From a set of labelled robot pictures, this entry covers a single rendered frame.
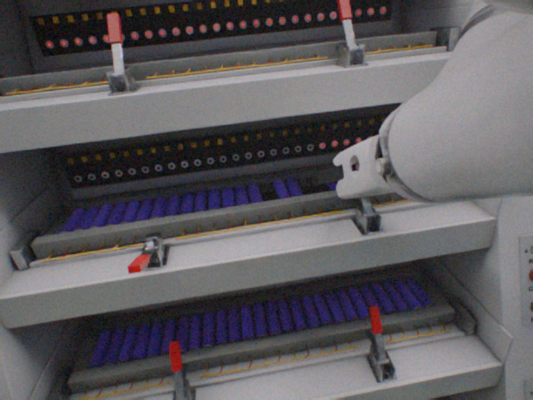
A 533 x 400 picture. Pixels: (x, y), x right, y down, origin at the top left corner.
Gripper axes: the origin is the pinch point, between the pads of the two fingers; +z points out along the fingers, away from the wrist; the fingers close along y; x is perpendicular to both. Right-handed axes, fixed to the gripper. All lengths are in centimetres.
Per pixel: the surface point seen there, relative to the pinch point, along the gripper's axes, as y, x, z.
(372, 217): 0.7, -5.6, -0.3
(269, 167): -10.2, 4.3, 12.7
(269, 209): -11.9, -2.6, 3.1
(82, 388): -40.9, -23.0, 7.2
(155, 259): -26.7, -6.5, -0.4
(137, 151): -30.0, 9.3, 10.1
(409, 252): 4.6, -10.7, -0.7
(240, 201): -15.7, -0.7, 6.2
